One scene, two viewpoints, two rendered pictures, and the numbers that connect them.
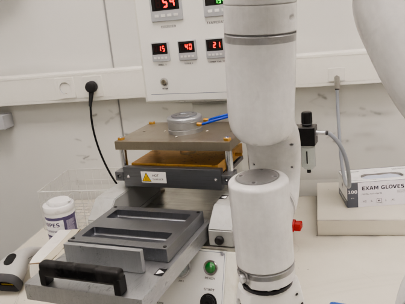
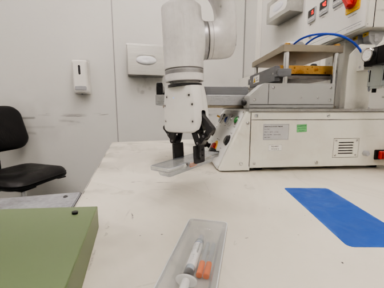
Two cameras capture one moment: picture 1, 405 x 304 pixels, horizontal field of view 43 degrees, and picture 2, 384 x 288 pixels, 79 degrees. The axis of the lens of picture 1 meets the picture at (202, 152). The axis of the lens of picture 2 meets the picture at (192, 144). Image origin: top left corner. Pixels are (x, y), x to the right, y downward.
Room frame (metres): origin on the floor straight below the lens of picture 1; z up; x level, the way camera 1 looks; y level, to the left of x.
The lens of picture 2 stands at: (0.45, -0.55, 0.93)
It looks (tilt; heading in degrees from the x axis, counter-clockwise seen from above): 9 degrees down; 62
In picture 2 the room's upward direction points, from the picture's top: straight up
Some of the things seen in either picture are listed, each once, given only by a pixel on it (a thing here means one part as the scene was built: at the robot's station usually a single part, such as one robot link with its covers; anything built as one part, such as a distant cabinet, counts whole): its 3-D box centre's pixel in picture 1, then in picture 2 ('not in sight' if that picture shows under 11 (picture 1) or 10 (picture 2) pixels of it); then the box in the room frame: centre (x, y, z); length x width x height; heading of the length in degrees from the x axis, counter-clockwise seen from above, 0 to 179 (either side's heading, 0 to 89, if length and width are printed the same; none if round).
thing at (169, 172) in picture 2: not in sight; (188, 163); (0.69, -0.08, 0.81); 0.18 x 0.06 x 0.02; 24
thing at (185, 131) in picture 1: (200, 138); (302, 62); (1.16, 0.00, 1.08); 0.31 x 0.24 x 0.13; 67
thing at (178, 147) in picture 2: not in sight; (174, 145); (0.67, -0.04, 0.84); 0.03 x 0.03 x 0.07; 20
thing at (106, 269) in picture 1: (81, 276); (160, 90); (0.73, 0.21, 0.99); 0.15 x 0.02 x 0.04; 67
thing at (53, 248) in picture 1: (69, 260); not in sight; (1.19, 0.36, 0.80); 0.19 x 0.13 x 0.09; 166
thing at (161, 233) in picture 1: (138, 230); (215, 92); (0.90, 0.13, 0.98); 0.20 x 0.17 x 0.03; 67
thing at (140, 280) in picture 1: (126, 248); (201, 96); (0.85, 0.15, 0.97); 0.30 x 0.22 x 0.08; 157
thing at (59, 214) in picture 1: (61, 224); not in sight; (1.36, 0.42, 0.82); 0.09 x 0.09 x 0.15
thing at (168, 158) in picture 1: (190, 149); (290, 68); (1.13, 0.03, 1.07); 0.22 x 0.17 x 0.10; 67
